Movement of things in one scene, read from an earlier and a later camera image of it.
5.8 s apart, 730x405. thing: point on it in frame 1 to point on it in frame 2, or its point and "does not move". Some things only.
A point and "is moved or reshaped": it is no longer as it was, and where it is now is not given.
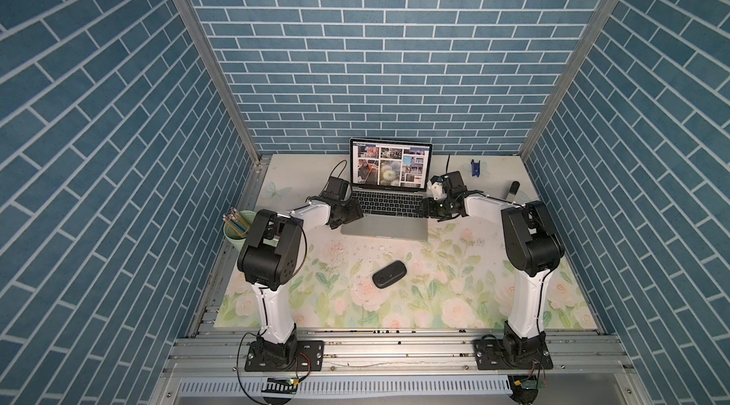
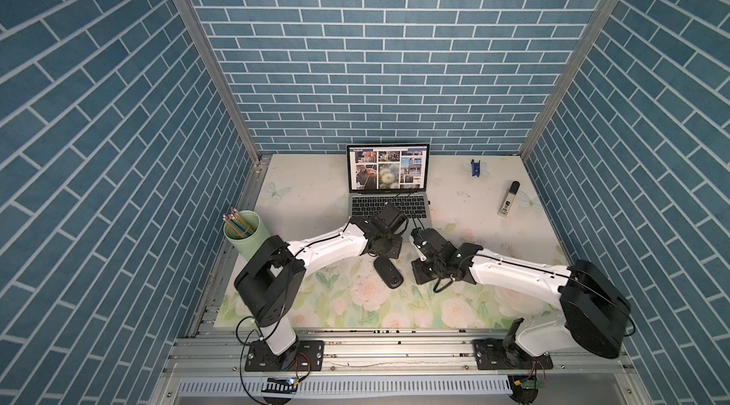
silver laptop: (389, 178) does not move
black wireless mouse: (389, 275) is moved or reshaped
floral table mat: (454, 279) does not move
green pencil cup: (236, 239) does not move
